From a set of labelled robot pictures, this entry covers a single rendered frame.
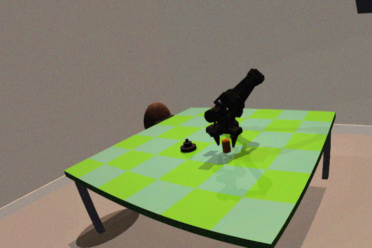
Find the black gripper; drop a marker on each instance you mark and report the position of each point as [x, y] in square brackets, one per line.
[234, 132]

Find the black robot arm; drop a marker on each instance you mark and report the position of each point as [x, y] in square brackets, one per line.
[233, 99]

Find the orange knob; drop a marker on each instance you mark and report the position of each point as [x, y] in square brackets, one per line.
[226, 145]

